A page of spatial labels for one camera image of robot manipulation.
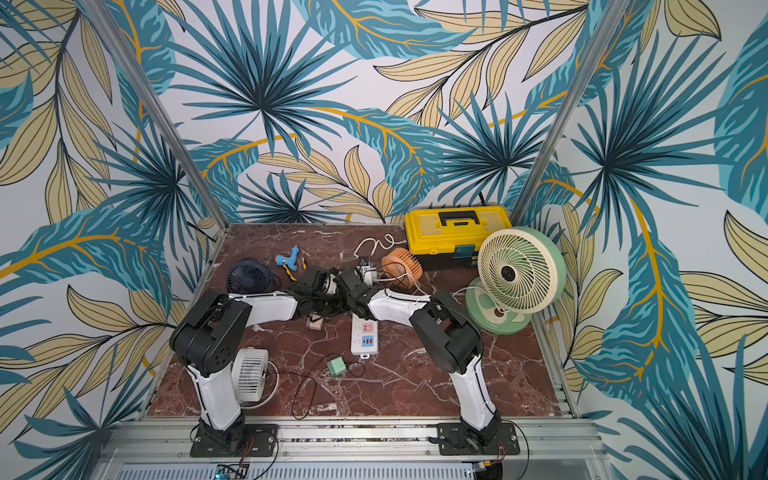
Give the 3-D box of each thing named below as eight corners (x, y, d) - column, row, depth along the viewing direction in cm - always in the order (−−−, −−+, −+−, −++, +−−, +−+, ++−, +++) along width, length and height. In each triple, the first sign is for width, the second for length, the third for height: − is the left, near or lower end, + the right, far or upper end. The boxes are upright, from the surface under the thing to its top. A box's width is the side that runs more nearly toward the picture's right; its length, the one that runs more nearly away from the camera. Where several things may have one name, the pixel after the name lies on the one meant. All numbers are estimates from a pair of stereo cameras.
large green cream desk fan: (457, 320, 97) (486, 255, 71) (467, 287, 105) (497, 218, 79) (516, 343, 93) (570, 283, 66) (522, 307, 101) (573, 241, 74)
